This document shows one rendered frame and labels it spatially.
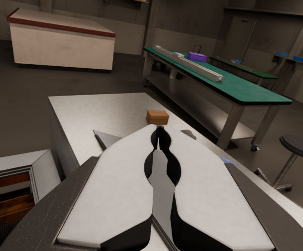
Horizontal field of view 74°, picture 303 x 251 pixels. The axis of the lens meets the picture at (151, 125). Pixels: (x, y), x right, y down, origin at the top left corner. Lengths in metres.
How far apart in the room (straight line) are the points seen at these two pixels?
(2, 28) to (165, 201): 7.76
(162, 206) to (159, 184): 0.08
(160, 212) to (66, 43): 4.78
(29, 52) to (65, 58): 0.71
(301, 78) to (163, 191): 7.69
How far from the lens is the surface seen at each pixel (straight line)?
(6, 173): 1.05
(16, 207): 1.12
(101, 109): 1.06
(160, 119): 1.00
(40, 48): 5.14
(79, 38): 5.14
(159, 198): 0.60
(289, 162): 2.53
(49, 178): 0.97
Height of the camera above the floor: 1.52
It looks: 28 degrees down
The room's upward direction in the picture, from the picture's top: 12 degrees clockwise
